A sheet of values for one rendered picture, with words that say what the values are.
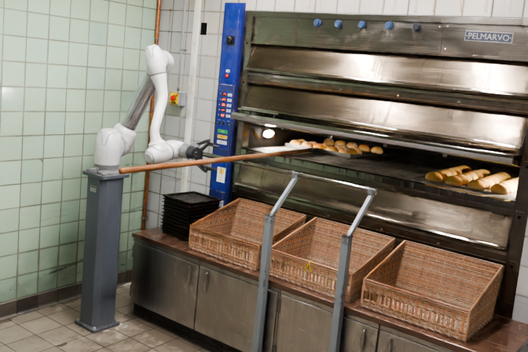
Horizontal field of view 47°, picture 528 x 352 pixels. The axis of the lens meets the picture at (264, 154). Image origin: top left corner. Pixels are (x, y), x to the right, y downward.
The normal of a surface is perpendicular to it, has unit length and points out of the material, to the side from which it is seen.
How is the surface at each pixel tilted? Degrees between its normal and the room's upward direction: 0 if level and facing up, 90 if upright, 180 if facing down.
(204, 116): 90
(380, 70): 70
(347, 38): 90
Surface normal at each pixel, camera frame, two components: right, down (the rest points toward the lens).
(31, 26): 0.80, 0.15
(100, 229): 0.11, 0.14
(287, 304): -0.59, 0.05
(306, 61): -0.53, -0.29
